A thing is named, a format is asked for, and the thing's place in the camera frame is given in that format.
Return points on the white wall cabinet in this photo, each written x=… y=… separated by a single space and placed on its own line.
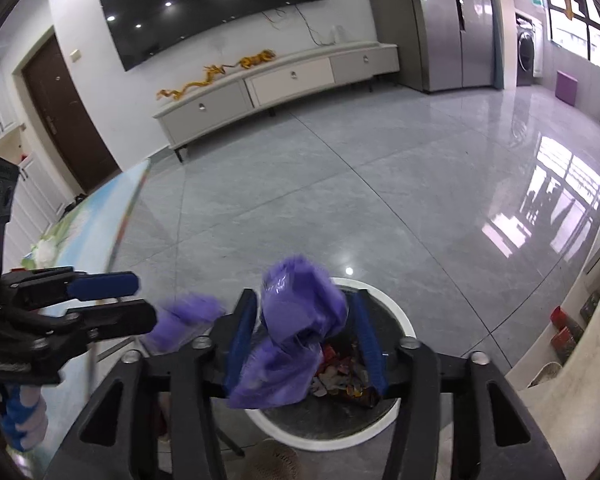
x=0 y=105

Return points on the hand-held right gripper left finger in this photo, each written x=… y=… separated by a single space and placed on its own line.
x=240 y=340

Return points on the cream television cabinet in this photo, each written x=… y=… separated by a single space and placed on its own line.
x=280 y=90

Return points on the cream curved counter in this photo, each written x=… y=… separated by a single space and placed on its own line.
x=595 y=370

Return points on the beige wall switch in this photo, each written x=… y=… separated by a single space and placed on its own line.
x=75 y=54

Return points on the purple stool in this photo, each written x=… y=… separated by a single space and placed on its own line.
x=566 y=88

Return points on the white round trash bin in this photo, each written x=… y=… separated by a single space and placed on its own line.
x=330 y=425

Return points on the black wall television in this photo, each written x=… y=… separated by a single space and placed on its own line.
x=200 y=5

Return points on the landscape printed table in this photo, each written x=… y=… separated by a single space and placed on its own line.
x=80 y=230

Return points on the silver double-door fridge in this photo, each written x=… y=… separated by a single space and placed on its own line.
x=430 y=30

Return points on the dark box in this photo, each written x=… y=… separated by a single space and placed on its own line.
x=591 y=307

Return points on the red box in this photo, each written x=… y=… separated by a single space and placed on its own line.
x=564 y=344

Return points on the dark brown door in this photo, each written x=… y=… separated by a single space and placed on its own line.
x=65 y=115

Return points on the golden dragon figurine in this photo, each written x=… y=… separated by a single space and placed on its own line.
x=200 y=80

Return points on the purple plastic bag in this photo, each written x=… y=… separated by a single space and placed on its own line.
x=185 y=312
x=290 y=300

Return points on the red cloth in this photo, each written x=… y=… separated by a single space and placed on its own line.
x=26 y=157

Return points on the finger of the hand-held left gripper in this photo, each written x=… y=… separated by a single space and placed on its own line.
x=105 y=285
x=120 y=320

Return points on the golden tiger figurine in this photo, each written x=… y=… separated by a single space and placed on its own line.
x=257 y=59

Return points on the grey washing machine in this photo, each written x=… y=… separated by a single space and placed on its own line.
x=528 y=50

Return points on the person's left hand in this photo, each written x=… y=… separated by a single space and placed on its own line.
x=25 y=420

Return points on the white router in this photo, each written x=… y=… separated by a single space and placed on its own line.
x=337 y=35

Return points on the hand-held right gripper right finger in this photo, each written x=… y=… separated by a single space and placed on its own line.
x=367 y=340

